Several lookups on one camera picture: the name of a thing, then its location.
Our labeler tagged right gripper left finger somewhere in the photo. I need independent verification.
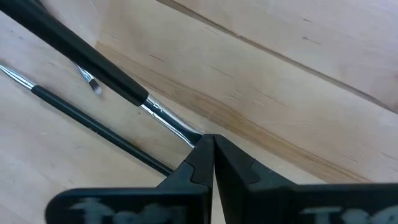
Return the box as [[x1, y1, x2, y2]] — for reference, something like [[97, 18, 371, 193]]
[[45, 134, 215, 224]]

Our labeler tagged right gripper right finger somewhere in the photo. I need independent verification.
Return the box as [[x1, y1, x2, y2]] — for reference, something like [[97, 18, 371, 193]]
[[214, 134, 398, 224]]

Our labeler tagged thin brush long silver ferrule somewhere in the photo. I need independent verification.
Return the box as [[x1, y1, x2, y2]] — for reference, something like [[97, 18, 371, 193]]
[[0, 63, 174, 177]]

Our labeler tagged black makeup brush silver ferrule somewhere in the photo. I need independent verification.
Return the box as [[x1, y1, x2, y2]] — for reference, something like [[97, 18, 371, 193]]
[[73, 61, 103, 96]]

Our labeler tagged thick black makeup brush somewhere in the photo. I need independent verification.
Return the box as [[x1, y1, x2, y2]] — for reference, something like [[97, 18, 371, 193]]
[[0, 0, 203, 147]]

